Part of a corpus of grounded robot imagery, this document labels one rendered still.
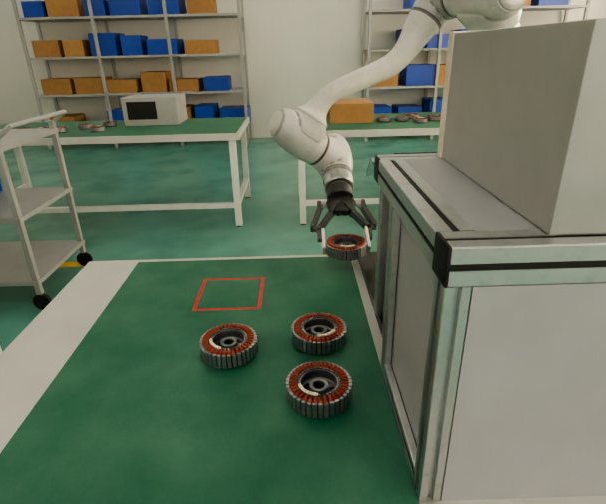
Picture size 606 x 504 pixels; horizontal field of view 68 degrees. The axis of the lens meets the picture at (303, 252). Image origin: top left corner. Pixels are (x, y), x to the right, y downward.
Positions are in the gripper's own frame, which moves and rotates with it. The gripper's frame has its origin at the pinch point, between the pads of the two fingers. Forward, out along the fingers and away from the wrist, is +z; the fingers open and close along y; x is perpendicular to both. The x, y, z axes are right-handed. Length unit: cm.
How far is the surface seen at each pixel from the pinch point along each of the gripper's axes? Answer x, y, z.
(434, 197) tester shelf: 52, -5, 31
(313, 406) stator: 24, 12, 49
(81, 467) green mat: 25, 46, 57
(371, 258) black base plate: -5.4, -7.4, 0.9
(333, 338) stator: 15.0, 6.9, 33.6
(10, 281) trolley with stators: -111, 168, -66
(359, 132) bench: -123, -38, -194
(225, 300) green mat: 1.3, 30.9, 16.2
